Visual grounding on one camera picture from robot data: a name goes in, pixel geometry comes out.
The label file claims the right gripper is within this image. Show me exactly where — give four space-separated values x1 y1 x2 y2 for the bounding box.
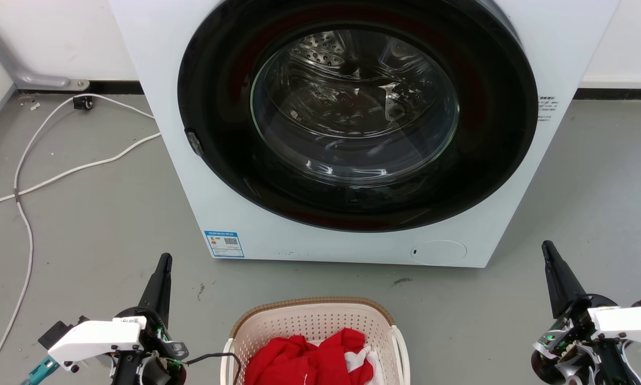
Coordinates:
531 240 641 385

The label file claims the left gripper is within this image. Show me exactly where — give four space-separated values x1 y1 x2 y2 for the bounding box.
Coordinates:
48 253 189 385

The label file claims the beige perforated laundry basket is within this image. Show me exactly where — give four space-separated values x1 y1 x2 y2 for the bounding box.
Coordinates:
220 297 411 385

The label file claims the blue energy label sticker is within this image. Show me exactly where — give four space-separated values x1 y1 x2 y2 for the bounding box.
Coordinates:
204 230 245 258

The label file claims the white front-loading washing machine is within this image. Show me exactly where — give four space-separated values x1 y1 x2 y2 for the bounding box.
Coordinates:
109 0 620 268

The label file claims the round white filter cover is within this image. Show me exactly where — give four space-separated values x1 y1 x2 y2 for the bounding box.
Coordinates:
410 240 468 266

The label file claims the teal connector piece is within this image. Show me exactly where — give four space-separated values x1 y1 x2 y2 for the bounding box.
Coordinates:
21 357 60 385

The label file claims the red garment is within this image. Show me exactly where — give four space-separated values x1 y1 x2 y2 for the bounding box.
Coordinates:
244 328 375 385

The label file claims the black round washer door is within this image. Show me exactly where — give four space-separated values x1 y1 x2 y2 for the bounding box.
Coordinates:
177 0 539 233

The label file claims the small text sticker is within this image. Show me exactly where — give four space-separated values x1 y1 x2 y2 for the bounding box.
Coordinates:
537 95 556 124

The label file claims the white garment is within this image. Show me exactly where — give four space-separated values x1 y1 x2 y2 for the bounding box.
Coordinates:
344 345 385 385

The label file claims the steel washer drum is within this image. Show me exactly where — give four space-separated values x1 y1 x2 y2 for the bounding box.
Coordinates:
285 29 449 124

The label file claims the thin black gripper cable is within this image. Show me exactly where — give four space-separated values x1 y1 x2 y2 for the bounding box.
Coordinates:
186 351 243 385

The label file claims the white floor cable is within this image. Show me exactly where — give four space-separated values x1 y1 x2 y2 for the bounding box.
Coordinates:
0 94 156 383
0 132 162 213

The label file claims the grey wall pipe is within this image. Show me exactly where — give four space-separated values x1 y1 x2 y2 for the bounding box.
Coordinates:
0 5 91 90

